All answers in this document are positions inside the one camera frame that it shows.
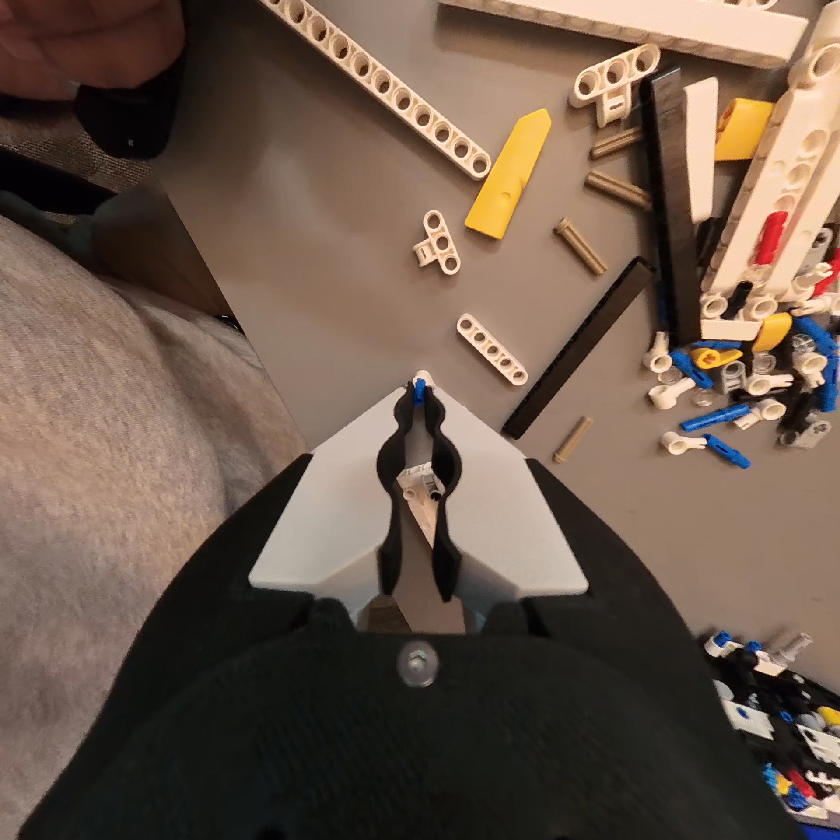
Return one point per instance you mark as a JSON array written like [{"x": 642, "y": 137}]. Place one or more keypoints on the white lego frame, red pin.
[{"x": 768, "y": 170}]

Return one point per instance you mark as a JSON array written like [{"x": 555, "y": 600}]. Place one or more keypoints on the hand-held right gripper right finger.
[{"x": 518, "y": 525}]

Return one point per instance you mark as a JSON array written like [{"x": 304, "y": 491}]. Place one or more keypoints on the blue lego pin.
[
  {"x": 725, "y": 451},
  {"x": 420, "y": 392},
  {"x": 715, "y": 417}
]

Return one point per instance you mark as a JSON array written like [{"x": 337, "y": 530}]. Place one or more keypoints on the short tan lego pin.
[{"x": 573, "y": 439}]

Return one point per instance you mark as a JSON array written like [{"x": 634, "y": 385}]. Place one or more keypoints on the white five-hole lego beam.
[{"x": 492, "y": 349}]

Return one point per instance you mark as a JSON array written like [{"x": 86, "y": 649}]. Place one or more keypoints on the grey lego connector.
[{"x": 810, "y": 433}]

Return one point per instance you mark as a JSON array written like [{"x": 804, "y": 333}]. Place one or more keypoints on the small yellow lego block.
[{"x": 745, "y": 131}]

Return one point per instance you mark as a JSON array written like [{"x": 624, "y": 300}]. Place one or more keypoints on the smooth black lego beam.
[{"x": 577, "y": 351}]

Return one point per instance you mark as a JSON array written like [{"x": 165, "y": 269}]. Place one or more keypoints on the white lego axle connector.
[
  {"x": 768, "y": 410},
  {"x": 676, "y": 443}
]

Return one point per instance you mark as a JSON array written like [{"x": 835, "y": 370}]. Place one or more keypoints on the white flat lego panel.
[{"x": 701, "y": 151}]

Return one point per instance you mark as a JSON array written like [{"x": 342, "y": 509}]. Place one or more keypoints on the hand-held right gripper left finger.
[{"x": 321, "y": 525}]

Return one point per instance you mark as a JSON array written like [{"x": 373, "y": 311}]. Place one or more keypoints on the black toothed lego beam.
[{"x": 673, "y": 210}]

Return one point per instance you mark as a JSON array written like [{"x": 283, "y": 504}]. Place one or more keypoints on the white lego panel assembly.
[{"x": 420, "y": 499}]

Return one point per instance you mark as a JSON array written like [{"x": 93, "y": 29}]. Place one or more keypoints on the large white T-shaped lego piece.
[{"x": 613, "y": 108}]

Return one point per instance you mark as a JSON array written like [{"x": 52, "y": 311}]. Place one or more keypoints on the small white T-shaped lego piece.
[{"x": 425, "y": 250}]

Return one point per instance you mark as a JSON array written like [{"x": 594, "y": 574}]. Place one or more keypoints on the long thin white holed beam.
[{"x": 367, "y": 75}]

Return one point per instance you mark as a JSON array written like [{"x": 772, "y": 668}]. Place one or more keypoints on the person's left hand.
[{"x": 85, "y": 39}]

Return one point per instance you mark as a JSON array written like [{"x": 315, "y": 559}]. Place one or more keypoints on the yellow curved lego panel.
[{"x": 505, "y": 184}]

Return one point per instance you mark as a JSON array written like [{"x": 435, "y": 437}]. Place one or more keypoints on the person's grey clothing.
[{"x": 98, "y": 459}]

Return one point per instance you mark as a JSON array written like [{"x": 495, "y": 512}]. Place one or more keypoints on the lego helicopter model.
[{"x": 774, "y": 722}]

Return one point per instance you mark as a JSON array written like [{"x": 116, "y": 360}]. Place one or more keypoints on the tan lego axle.
[
  {"x": 617, "y": 143},
  {"x": 581, "y": 247},
  {"x": 617, "y": 190}
]

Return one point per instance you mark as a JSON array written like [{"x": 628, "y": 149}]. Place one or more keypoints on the long thick white lego beam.
[{"x": 656, "y": 26}]

